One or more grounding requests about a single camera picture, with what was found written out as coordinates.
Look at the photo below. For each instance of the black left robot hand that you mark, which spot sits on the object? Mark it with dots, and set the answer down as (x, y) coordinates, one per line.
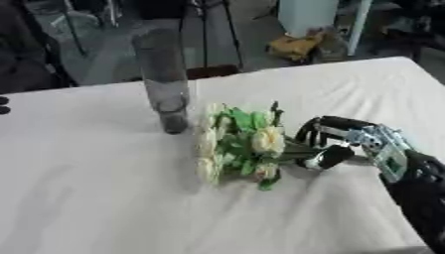
(3, 105)

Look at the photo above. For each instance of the white table leg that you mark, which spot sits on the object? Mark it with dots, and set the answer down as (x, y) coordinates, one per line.
(358, 28)

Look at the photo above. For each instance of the dark brown chair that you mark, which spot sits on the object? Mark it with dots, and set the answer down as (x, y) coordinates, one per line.
(211, 71)

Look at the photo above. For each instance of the yellow bag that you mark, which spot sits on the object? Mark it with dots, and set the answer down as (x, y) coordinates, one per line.
(295, 46)

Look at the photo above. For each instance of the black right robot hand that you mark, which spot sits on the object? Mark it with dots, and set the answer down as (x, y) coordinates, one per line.
(333, 155)

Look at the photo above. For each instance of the black tripod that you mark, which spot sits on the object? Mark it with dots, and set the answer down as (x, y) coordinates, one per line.
(214, 29)

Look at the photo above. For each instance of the tall grey glass vase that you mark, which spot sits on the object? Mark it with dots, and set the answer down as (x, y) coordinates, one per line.
(165, 79)

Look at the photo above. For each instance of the white flower bouquet green leaves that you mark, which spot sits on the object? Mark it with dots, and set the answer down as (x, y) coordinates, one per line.
(243, 142)

